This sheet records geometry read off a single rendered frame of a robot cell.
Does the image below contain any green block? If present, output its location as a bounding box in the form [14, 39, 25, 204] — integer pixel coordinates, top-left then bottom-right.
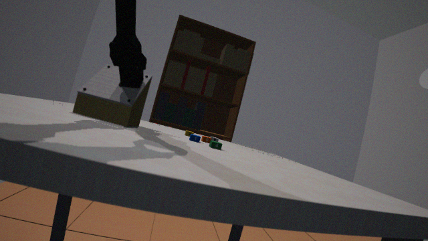
[209, 141, 222, 150]

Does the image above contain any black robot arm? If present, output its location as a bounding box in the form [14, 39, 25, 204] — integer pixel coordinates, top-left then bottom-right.
[109, 0, 147, 88]

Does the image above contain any blue block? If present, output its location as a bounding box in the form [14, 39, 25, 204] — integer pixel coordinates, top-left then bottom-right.
[189, 134, 201, 143]

